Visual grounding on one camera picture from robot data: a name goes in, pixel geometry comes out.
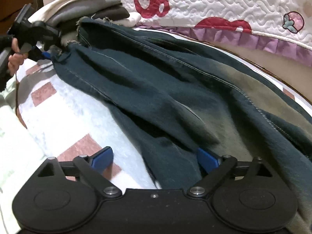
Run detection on person's left hand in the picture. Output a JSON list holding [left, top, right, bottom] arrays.
[[8, 38, 28, 76]]

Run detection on dark blue denim jeans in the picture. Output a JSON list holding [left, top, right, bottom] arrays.
[[51, 18, 311, 233]]

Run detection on folded dark grey garment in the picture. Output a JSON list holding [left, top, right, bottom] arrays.
[[91, 4, 129, 21]]

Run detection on white bear strawberry quilt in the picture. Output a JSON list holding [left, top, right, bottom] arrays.
[[121, 0, 311, 66]]

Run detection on white checkered bed sheet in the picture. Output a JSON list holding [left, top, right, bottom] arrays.
[[0, 26, 312, 234]]

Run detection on beige wooden bed rail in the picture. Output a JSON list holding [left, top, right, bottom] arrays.
[[210, 42, 311, 101]]

